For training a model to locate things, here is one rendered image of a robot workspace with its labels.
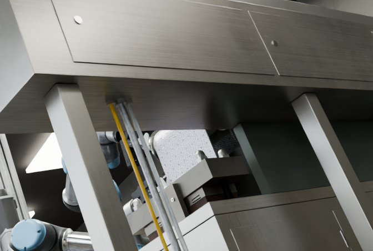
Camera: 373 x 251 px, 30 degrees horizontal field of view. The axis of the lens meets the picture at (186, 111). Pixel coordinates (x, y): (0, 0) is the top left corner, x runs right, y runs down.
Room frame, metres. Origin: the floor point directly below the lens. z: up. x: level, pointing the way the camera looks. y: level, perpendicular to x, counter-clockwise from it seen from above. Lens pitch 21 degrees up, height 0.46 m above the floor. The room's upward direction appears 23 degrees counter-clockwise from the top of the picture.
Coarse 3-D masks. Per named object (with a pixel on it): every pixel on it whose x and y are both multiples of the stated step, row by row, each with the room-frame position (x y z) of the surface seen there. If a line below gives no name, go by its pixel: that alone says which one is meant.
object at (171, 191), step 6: (174, 186) 1.94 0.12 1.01; (168, 192) 1.95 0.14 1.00; (174, 192) 1.94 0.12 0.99; (162, 198) 1.97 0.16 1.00; (168, 198) 1.96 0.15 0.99; (174, 198) 1.95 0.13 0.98; (180, 198) 1.95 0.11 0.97; (174, 204) 1.95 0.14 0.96; (180, 204) 1.94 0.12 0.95; (174, 210) 1.96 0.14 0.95; (180, 210) 1.94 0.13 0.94; (186, 210) 1.95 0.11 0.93; (168, 216) 1.98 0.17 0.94; (180, 216) 1.95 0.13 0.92; (186, 216) 1.94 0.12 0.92
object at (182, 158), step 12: (204, 132) 2.10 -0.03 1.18; (180, 144) 2.17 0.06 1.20; (192, 144) 2.14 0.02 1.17; (204, 144) 2.11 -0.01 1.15; (168, 156) 2.22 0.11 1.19; (180, 156) 2.18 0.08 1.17; (192, 156) 2.15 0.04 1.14; (216, 156) 2.10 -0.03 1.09; (168, 168) 2.23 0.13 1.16; (180, 168) 2.20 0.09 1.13; (168, 180) 2.24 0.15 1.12
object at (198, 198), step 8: (232, 184) 2.01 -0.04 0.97; (200, 192) 1.92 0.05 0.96; (208, 192) 1.93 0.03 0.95; (216, 192) 1.95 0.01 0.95; (232, 192) 2.00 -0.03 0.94; (184, 200) 1.96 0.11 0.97; (192, 200) 1.95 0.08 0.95; (200, 200) 1.93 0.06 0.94; (208, 200) 1.92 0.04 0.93; (216, 200) 1.94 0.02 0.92; (192, 208) 1.96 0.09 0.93; (152, 224) 2.07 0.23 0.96; (160, 224) 2.05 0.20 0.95; (152, 232) 2.08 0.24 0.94
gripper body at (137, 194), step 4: (156, 184) 2.30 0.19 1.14; (140, 188) 2.29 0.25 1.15; (148, 188) 2.28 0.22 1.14; (136, 192) 2.33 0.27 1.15; (140, 192) 2.29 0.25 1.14; (148, 192) 2.28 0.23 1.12; (132, 196) 2.35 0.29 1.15; (136, 196) 2.33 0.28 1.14; (140, 196) 2.30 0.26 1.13; (148, 196) 2.29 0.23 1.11; (132, 200) 2.34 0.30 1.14; (140, 200) 2.33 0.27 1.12; (144, 200) 2.29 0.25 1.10; (132, 204) 2.33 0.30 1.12; (132, 208) 2.33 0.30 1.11
